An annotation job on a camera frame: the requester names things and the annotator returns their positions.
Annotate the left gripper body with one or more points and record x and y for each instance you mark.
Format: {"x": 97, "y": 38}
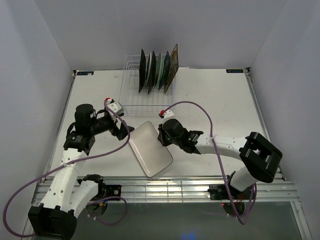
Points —
{"x": 103, "y": 124}

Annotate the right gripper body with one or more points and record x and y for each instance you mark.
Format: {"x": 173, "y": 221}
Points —
{"x": 175, "y": 142}

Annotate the white rectangular plate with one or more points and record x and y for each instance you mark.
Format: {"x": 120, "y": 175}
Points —
{"x": 151, "y": 155}

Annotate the teal square plate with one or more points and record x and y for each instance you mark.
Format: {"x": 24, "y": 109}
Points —
{"x": 165, "y": 67}

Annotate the mint green round flower plate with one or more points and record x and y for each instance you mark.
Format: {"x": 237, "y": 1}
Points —
{"x": 159, "y": 69}

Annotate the black floral plate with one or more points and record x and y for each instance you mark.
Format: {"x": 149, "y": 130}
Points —
{"x": 153, "y": 72}
{"x": 142, "y": 70}

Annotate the cream square flower plate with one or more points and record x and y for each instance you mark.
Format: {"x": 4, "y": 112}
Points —
{"x": 174, "y": 66}

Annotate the round white green-rimmed plate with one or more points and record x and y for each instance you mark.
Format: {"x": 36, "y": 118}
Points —
{"x": 149, "y": 71}

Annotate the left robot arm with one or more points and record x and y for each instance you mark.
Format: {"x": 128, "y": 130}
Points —
{"x": 56, "y": 215}

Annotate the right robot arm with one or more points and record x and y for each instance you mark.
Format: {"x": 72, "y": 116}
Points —
{"x": 260, "y": 157}

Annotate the dark label sticker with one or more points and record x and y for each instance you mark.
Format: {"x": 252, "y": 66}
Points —
{"x": 234, "y": 71}
{"x": 85, "y": 73}

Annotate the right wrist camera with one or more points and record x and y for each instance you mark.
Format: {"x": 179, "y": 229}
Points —
{"x": 166, "y": 115}

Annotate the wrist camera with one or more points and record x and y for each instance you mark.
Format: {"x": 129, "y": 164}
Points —
{"x": 166, "y": 115}
{"x": 113, "y": 107}

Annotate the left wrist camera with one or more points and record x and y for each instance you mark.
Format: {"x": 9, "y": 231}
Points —
{"x": 113, "y": 107}

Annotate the white wire dish rack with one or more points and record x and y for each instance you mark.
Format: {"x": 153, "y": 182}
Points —
{"x": 141, "y": 103}

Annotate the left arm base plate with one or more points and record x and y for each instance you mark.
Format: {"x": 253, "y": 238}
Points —
{"x": 112, "y": 190}

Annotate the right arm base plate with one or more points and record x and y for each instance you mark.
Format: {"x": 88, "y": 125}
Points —
{"x": 219, "y": 192}

